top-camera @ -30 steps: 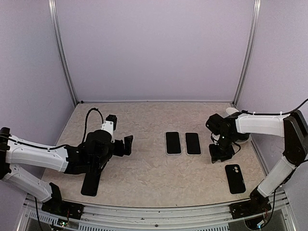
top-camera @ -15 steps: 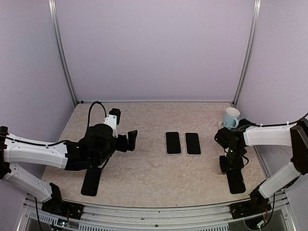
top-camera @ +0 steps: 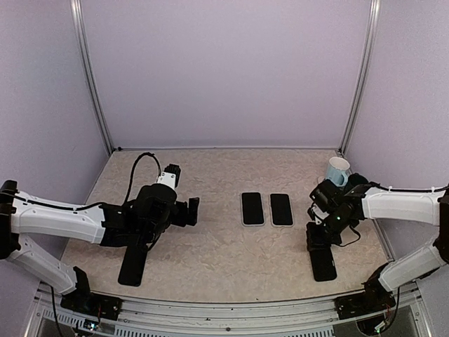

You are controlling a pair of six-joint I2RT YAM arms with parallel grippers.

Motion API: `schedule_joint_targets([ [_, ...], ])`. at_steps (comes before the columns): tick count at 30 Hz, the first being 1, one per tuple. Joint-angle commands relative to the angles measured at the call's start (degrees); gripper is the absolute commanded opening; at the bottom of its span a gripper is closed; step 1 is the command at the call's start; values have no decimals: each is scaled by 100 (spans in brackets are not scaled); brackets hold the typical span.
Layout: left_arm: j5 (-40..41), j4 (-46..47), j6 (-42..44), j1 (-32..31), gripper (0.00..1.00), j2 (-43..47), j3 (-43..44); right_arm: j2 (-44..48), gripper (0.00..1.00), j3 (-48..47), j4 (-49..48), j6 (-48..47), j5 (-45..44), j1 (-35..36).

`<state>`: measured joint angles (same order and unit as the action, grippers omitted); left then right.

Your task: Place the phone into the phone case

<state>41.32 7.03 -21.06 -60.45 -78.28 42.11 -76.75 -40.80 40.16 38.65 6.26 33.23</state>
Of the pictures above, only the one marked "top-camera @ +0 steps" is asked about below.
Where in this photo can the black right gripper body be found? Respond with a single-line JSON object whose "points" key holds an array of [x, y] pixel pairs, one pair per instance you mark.
{"points": [[329, 232]]}

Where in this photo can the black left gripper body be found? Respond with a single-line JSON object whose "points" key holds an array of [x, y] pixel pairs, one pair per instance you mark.
{"points": [[181, 219]]}

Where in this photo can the black phone case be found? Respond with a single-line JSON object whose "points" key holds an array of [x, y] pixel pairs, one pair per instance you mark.
{"points": [[323, 266]]}

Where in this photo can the black phone dark frame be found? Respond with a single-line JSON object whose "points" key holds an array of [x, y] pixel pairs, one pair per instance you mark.
{"points": [[133, 266]]}

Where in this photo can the lilac silicone phone case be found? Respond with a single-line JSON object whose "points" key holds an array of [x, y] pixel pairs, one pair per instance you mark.
{"points": [[252, 226]]}

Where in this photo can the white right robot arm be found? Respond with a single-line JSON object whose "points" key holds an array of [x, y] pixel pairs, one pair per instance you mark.
{"points": [[372, 201]]}

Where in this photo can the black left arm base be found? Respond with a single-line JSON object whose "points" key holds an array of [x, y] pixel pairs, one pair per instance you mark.
{"points": [[84, 301]]}

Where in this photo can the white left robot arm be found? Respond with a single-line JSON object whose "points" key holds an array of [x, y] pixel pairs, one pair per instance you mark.
{"points": [[23, 214]]}

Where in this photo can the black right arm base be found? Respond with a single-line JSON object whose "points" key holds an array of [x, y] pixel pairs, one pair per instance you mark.
{"points": [[373, 298]]}

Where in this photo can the dark green cup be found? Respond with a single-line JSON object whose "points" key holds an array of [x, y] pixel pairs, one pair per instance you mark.
{"points": [[356, 179]]}

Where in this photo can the light blue ceramic mug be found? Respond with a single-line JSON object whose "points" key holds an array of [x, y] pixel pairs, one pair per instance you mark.
{"points": [[337, 171]]}

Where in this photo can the aluminium front rail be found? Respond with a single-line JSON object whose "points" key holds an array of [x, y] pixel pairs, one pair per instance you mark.
{"points": [[146, 317]]}

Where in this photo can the aluminium right corner post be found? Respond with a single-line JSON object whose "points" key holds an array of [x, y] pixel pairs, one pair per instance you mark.
{"points": [[362, 77]]}

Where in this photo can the aluminium corner post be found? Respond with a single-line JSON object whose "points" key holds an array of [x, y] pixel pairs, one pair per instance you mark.
{"points": [[362, 77], [77, 16]]}

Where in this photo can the aluminium left corner post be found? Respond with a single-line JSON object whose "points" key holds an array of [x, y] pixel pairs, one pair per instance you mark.
{"points": [[77, 16]]}

